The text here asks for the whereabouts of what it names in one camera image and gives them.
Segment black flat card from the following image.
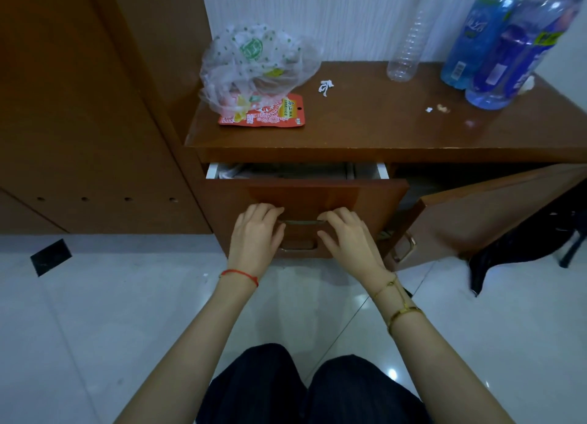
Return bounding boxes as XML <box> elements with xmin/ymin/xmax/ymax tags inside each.
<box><xmin>30</xmin><ymin>238</ymin><xmax>73</xmax><ymax>278</ymax></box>

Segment clear green-dotted plastic bag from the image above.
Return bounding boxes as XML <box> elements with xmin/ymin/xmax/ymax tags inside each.
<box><xmin>199</xmin><ymin>23</ymin><xmax>323</xmax><ymax>118</ymax></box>

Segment thin gold chain bracelet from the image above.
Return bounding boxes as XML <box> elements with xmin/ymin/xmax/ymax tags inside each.
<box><xmin>371</xmin><ymin>278</ymin><xmax>401</xmax><ymax>300</ymax></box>

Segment clear empty plastic bottle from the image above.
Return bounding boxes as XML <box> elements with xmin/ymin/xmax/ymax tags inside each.
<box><xmin>386</xmin><ymin>0</ymin><xmax>442</xmax><ymax>83</ymax></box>

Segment dark blue plastic bottle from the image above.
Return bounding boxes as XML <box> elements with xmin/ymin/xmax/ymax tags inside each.
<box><xmin>465</xmin><ymin>0</ymin><xmax>587</xmax><ymax>112</ymax></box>

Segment brown wooden bedside cabinet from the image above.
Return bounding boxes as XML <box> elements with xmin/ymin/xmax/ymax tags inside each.
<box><xmin>185</xmin><ymin>61</ymin><xmax>587</xmax><ymax>273</ymax></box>

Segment red string bracelet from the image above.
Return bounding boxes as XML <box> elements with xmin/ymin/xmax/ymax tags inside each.
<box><xmin>219</xmin><ymin>269</ymin><xmax>260</xmax><ymax>288</ymax></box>

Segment gold bangle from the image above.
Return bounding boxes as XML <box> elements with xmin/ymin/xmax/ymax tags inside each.
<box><xmin>387</xmin><ymin>305</ymin><xmax>425</xmax><ymax>336</ymax></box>

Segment brown wooden wardrobe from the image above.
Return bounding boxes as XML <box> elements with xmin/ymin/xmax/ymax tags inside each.
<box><xmin>0</xmin><ymin>0</ymin><xmax>212</xmax><ymax>235</ymax></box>

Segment person's right hand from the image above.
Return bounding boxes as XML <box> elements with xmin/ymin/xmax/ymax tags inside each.
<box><xmin>316</xmin><ymin>207</ymin><xmax>392</xmax><ymax>288</ymax></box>

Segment person's right forearm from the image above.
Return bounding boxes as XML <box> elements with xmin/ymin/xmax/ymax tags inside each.
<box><xmin>367</xmin><ymin>275</ymin><xmax>516</xmax><ymax>424</ymax></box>

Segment brown wooden cabinet door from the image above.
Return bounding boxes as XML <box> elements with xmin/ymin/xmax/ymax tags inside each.
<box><xmin>384</xmin><ymin>164</ymin><xmax>587</xmax><ymax>273</ymax></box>

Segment gold door handle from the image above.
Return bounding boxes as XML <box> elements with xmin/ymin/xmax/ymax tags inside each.
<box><xmin>392</xmin><ymin>233</ymin><xmax>417</xmax><ymax>263</ymax></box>

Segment black bag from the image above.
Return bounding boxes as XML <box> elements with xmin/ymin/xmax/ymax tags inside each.
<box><xmin>467</xmin><ymin>203</ymin><xmax>587</xmax><ymax>297</ymax></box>

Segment person's left forearm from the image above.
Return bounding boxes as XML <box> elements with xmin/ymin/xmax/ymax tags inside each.
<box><xmin>114</xmin><ymin>272</ymin><xmax>260</xmax><ymax>424</ymax></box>

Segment red snack packet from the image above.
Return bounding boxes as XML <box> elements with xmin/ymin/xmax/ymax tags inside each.
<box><xmin>218</xmin><ymin>94</ymin><xmax>306</xmax><ymax>128</ymax></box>

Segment person's left hand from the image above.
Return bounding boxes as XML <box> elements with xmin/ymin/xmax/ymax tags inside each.
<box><xmin>227</xmin><ymin>203</ymin><xmax>286</xmax><ymax>281</ymax></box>

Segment light blue plastic bottle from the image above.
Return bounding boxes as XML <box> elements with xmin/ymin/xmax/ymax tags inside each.
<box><xmin>440</xmin><ymin>0</ymin><xmax>528</xmax><ymax>91</ymax></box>

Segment person's dark trousers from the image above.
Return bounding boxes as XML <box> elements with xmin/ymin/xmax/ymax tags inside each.
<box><xmin>194</xmin><ymin>343</ymin><xmax>433</xmax><ymax>424</ymax></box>

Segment brown wooden drawer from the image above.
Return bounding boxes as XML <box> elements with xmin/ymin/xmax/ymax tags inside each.
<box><xmin>202</xmin><ymin>162</ymin><xmax>410</xmax><ymax>260</ymax></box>

